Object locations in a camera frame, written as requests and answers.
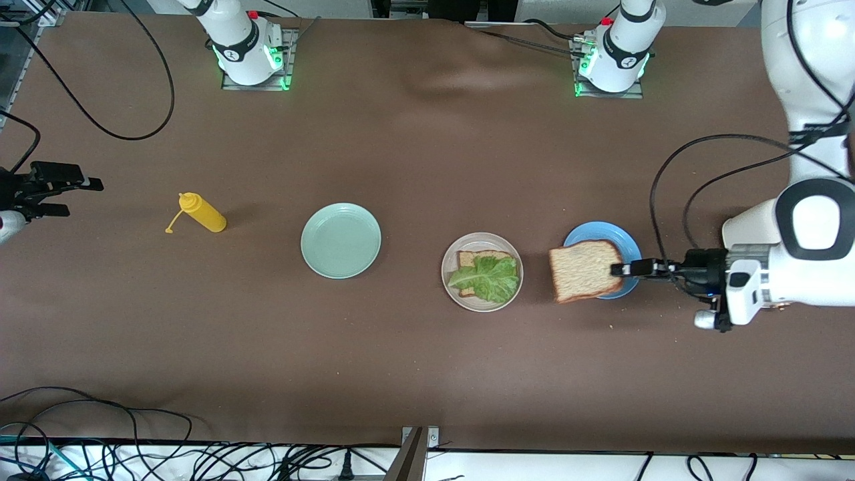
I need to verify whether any brown bread slice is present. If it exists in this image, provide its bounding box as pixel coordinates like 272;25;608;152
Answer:
457;250;520;299
549;239;626;304

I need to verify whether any yellow mustard squeeze bottle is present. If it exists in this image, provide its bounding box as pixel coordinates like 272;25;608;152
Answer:
165;192;228;234

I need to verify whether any green lettuce leaf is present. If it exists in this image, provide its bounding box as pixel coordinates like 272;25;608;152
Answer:
448;255;520;304

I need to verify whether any blue plate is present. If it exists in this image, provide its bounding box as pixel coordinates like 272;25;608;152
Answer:
563;221;643;300

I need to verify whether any beige plate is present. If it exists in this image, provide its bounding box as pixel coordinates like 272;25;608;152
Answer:
441;232;524;313

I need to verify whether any mint green plate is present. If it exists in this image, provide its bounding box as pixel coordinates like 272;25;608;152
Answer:
301;202;382;279

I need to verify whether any black camera cable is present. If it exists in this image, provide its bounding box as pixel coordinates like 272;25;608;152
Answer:
0;110;42;176

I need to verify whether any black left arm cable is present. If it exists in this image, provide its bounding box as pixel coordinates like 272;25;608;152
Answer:
650;0;855;268

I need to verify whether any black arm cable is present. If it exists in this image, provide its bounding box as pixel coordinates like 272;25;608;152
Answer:
13;0;176;142
650;0;855;268

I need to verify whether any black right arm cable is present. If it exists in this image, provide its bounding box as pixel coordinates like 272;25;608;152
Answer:
13;0;176;142

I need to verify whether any aluminium frame rail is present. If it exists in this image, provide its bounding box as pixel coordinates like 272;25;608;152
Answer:
0;0;64;128

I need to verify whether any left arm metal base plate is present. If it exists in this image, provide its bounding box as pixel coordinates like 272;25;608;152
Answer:
571;33;645;100

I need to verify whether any teal floor cable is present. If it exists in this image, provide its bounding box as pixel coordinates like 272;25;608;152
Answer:
0;438;88;481

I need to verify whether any black table cable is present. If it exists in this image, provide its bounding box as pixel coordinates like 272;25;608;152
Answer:
464;19;592;57

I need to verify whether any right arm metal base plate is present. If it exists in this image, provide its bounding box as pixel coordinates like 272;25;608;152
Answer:
222;27;298;92

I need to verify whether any aluminium table bracket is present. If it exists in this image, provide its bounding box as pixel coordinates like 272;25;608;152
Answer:
384;426;442;481

